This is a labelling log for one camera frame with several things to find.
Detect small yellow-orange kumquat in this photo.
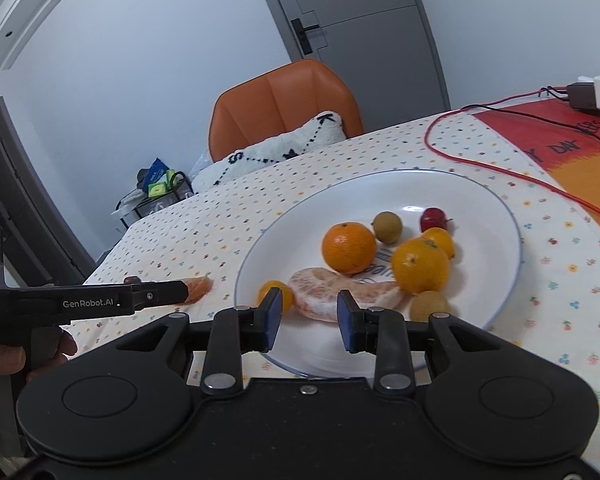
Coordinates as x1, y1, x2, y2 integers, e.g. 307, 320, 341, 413
255, 279, 297, 313

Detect small peeled pomelo segment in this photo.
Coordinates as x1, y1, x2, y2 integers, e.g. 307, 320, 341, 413
183, 275, 213, 306

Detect large orange mandarin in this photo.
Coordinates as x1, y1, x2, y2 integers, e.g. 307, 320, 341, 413
390, 238, 450, 295

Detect large peeled pomelo segment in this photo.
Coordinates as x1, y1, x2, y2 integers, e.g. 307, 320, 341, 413
287, 266, 406, 323

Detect dark red small fruit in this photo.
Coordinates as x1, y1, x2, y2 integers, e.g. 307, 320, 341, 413
123, 276, 142, 285

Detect person's left hand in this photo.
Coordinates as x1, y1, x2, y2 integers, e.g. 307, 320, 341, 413
0, 330, 78, 382

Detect brown longan front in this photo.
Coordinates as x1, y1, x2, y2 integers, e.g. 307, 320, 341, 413
408, 290, 451, 322

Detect orange mandarin on plate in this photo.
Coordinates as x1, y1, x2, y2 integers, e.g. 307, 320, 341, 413
321, 222, 377, 275

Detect brown longan on plate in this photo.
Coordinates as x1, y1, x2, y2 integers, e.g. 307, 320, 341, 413
372, 211, 403, 245

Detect small orange kumquat on plate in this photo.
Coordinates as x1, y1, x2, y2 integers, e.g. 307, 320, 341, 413
422, 226, 455, 260

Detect white plate blue rim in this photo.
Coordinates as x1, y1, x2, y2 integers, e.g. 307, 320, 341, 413
232, 167, 524, 380

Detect red small fruit on plate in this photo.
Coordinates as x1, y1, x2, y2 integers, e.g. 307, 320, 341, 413
419, 207, 452, 233

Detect black metal shelf rack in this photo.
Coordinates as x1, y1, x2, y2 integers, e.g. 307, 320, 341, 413
111, 158, 194, 229

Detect floral patterned tablecloth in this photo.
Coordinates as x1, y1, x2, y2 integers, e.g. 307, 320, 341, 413
90, 115, 600, 470

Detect white fluffy pillow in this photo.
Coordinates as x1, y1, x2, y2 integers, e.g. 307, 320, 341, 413
192, 110, 347, 193

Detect orange leather chair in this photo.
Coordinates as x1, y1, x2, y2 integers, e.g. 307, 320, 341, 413
208, 58, 364, 162

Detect red orange table mat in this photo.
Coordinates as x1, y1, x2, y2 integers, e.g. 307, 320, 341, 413
477, 98, 600, 208

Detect black power brick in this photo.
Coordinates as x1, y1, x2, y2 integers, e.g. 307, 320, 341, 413
566, 81, 597, 112

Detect grey door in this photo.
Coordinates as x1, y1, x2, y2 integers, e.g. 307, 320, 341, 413
265, 0, 450, 131

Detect dark doorway frame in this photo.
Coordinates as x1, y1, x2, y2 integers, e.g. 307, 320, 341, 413
0, 98, 95, 286

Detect red cable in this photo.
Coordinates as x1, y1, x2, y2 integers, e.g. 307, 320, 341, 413
424, 86, 600, 229

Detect black cable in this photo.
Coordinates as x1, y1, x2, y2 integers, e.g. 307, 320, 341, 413
459, 84, 600, 158

